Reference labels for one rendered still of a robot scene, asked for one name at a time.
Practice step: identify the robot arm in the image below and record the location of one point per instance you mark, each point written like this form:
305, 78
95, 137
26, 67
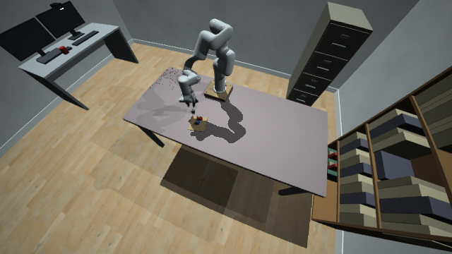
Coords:
223, 66

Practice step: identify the tan square mat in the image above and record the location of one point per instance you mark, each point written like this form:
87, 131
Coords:
197, 127

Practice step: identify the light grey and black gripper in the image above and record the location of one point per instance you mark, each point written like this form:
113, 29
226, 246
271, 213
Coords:
194, 100

